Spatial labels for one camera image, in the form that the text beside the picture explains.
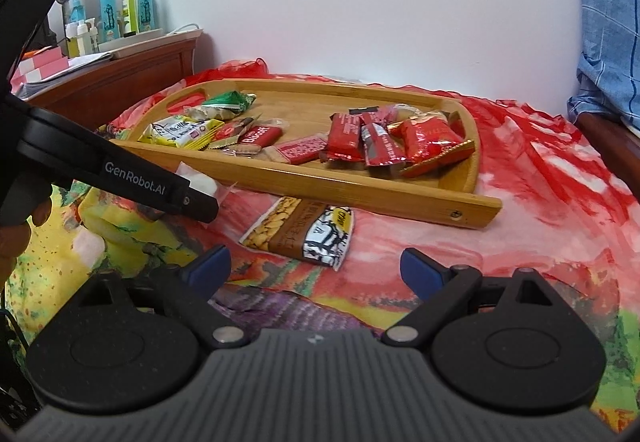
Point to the small teal bottle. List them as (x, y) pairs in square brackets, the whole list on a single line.
[(76, 8)]

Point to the blue plaid cloth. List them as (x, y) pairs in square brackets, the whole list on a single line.
[(607, 22)]

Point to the wooden headboard cabinet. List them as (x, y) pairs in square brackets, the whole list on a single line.
[(140, 72)]

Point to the brown peanut bar packet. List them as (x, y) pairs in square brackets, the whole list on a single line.
[(295, 228)]

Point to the red brown triangular packet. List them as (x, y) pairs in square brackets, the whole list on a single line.
[(231, 128)]

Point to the wooden tray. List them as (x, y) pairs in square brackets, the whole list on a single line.
[(310, 122)]

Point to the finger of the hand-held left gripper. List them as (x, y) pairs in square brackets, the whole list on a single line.
[(197, 206)]

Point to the red white-print biscuit packet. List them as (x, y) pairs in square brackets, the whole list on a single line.
[(258, 137)]

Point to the tall teal bottle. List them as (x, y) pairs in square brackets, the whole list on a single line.
[(146, 2), (108, 14)]

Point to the small white bottle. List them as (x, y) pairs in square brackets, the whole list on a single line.
[(93, 34), (82, 38)]

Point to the white yellow snack packet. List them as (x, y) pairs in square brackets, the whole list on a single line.
[(175, 133)]

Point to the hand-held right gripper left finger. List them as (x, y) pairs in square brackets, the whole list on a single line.
[(210, 265)]

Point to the wooden armrest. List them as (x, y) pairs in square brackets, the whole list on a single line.
[(607, 127)]

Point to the red chocolate bar packet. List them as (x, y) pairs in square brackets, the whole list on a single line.
[(344, 134)]

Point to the grey plastic tray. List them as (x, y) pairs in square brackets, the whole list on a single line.
[(130, 42)]

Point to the white marshmallow packet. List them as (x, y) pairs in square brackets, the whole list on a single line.
[(205, 182)]

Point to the stack of papers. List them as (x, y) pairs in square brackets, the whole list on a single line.
[(75, 66)]

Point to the colourful printed blanket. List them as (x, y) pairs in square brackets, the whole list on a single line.
[(540, 202)]

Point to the yellow green bottle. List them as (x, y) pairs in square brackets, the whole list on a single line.
[(129, 4)]

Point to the red wafer stick packet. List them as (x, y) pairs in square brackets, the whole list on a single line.
[(375, 116)]

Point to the person's left hand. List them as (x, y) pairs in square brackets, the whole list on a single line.
[(14, 244)]

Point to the green snack packet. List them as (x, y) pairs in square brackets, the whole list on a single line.
[(230, 99)]

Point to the round yellow candy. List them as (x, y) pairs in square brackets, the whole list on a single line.
[(406, 112)]

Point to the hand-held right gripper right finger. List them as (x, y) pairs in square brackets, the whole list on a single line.
[(419, 272)]

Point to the beige nougat candy packet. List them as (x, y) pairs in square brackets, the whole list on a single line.
[(210, 113)]

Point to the red gold cherry candy packet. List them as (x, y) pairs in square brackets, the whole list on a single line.
[(450, 158)]

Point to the red biscuit packet clear ends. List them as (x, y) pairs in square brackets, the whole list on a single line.
[(300, 151)]

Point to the puffed red snack bag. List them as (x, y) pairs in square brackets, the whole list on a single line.
[(430, 137)]

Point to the red silver snack packet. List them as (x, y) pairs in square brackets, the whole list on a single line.
[(382, 147)]

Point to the pink white checkered box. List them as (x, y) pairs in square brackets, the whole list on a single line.
[(40, 68)]

